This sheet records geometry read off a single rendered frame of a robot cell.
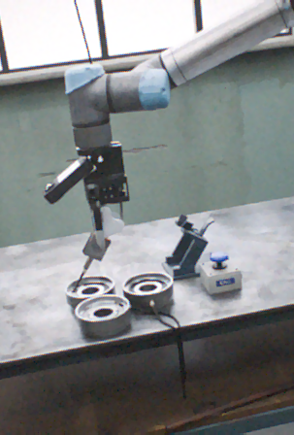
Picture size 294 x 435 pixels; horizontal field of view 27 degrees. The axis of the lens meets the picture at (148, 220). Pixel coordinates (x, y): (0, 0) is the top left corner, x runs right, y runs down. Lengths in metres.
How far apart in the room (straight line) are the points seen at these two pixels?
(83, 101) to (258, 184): 1.98
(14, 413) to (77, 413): 0.15
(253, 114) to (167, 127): 0.42
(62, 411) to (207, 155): 1.77
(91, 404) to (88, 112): 0.66
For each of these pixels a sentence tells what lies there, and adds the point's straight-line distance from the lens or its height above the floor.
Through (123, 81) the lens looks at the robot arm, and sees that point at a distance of 1.18.
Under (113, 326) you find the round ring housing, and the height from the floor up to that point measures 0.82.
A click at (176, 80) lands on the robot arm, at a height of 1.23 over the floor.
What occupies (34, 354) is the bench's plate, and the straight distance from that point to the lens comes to 1.19.
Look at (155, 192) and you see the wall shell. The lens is 2.94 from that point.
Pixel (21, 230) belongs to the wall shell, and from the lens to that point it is 2.93.
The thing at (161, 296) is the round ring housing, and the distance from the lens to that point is 1.26.
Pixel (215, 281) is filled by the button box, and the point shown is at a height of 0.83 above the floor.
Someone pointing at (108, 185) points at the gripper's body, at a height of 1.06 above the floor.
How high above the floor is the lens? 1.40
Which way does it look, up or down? 20 degrees down
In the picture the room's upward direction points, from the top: 7 degrees counter-clockwise
